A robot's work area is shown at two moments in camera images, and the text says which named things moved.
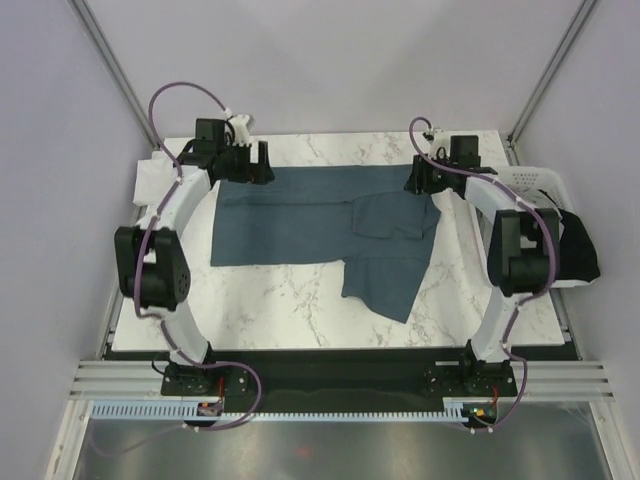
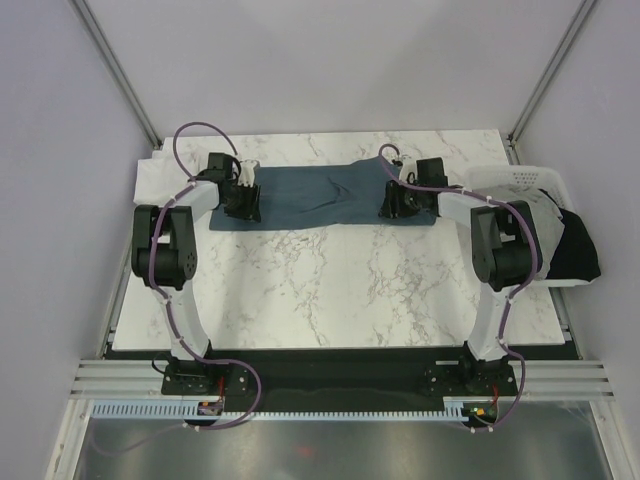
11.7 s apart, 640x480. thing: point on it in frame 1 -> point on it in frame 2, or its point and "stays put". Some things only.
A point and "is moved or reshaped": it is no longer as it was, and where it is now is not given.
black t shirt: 578,259 stays put
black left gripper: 259,173 -> 251,209
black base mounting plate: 338,378 stays put
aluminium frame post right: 547,76 stays put
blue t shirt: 367,216 is moved or reshaped
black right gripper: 415,183 -> 391,209
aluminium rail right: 562,381 stays put
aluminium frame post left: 97,34 stays put
